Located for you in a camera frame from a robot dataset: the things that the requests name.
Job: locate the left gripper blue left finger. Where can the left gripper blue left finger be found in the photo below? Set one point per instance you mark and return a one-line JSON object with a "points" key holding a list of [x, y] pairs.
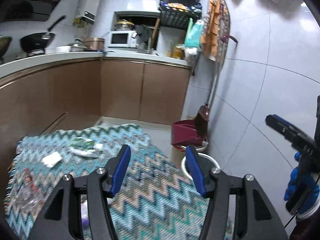
{"points": [[116, 169]]}

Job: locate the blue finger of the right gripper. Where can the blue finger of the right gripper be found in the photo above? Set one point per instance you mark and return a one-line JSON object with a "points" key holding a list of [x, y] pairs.
{"points": [[283, 127]]}

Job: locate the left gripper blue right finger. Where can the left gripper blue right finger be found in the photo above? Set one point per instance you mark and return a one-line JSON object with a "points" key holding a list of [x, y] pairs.
{"points": [[199, 168]]}

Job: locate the white tissue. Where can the white tissue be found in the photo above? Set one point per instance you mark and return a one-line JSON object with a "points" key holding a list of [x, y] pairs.
{"points": [[51, 160]]}

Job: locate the clear plastic wrapper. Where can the clear plastic wrapper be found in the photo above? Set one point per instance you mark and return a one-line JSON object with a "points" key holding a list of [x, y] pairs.
{"points": [[29, 198]]}

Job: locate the brown kitchen cabinets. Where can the brown kitchen cabinets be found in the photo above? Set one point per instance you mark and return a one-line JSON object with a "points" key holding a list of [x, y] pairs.
{"points": [[43, 93]]}

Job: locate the maroon dustpan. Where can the maroon dustpan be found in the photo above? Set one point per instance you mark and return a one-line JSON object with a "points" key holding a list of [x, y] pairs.
{"points": [[184, 133]]}

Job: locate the blue gloved hand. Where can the blue gloved hand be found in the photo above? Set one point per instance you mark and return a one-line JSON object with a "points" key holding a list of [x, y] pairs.
{"points": [[311, 208]]}

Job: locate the zigzag knitted table cloth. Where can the zigzag knitted table cloth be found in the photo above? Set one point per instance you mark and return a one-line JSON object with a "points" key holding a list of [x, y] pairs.
{"points": [[156, 200]]}

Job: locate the copper rice cooker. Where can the copper rice cooker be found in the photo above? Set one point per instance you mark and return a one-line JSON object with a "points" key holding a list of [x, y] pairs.
{"points": [[94, 43]]}

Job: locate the steel pot lid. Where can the steel pot lid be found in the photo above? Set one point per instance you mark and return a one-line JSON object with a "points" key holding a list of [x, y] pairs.
{"points": [[77, 46]]}

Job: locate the white microwave oven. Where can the white microwave oven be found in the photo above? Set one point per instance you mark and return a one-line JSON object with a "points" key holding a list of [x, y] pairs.
{"points": [[123, 39]]}

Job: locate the teal plastic bag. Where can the teal plastic bag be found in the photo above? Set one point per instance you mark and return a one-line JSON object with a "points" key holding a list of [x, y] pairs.
{"points": [[193, 35]]}

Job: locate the black frying pan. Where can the black frying pan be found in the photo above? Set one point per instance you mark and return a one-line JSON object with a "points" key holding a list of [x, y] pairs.
{"points": [[39, 41]]}

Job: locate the white water heater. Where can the white water heater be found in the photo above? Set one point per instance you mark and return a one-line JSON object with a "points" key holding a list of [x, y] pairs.
{"points": [[87, 10]]}

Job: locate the black range hood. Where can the black range hood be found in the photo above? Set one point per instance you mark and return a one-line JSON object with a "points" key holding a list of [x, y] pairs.
{"points": [[27, 10]]}

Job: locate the black wall rack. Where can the black wall rack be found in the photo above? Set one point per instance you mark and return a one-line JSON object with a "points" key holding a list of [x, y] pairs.
{"points": [[178, 13]]}

